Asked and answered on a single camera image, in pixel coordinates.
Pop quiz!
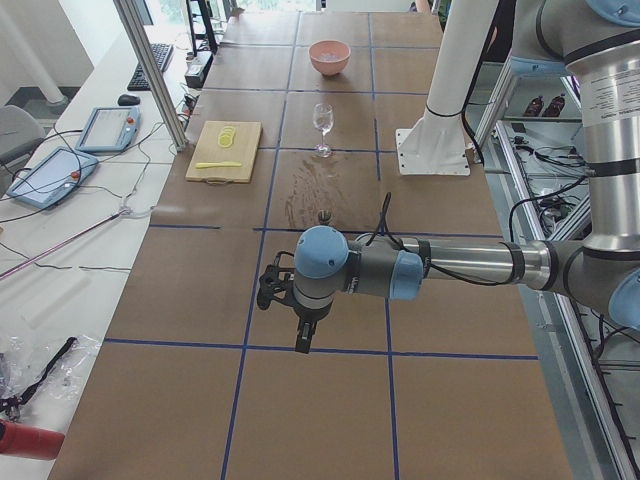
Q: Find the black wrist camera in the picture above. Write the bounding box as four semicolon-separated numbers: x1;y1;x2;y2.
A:
256;251;295;310

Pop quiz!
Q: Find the black keyboard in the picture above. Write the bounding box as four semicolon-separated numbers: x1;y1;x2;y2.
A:
126;42;175;92

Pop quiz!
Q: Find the red fire extinguisher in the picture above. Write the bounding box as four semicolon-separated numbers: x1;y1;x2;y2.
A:
0;420;65;460

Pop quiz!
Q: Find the yellow plastic knife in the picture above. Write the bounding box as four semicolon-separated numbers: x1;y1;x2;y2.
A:
195;161;243;169

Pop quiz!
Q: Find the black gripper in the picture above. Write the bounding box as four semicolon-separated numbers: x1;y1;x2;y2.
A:
294;305;330;354

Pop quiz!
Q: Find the black computer mouse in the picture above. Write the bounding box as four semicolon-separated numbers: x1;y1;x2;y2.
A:
117;94;141;106

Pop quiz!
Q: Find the clear plastic bag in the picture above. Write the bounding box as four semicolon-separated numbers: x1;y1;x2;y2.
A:
1;335;102;404

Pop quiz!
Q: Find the aluminium frame post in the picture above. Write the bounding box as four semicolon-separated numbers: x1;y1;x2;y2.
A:
113;0;188;152

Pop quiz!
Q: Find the pink bowl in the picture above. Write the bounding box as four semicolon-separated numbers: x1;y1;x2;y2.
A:
308;40;351;76

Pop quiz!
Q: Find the blue teach pendant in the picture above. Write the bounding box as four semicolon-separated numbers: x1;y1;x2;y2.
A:
76;106;141;155
7;147;98;209

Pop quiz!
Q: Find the clear ice cubes pile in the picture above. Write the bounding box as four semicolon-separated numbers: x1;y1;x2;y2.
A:
318;51;341;63

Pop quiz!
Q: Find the steel jigger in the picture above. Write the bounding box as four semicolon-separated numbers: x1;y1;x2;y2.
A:
317;210;332;226

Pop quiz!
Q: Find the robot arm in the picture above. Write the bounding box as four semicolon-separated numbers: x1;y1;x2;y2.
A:
286;1;639;353

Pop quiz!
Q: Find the blue teach pendant near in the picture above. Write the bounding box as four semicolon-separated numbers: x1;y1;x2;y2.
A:
7;147;98;209

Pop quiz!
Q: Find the grey office chair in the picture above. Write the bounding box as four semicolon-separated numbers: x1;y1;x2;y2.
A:
1;105;46;171

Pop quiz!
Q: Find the blue teach pendant far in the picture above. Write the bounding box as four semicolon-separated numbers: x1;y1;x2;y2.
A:
76;106;141;155

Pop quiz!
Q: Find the clear wine glass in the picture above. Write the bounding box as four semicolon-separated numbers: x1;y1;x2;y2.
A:
313;103;334;158

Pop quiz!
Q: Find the bamboo cutting board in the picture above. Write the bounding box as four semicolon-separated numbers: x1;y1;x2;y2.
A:
185;121;262;183

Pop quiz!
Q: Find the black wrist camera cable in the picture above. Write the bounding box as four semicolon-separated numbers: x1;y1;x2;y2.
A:
364;192;521;287

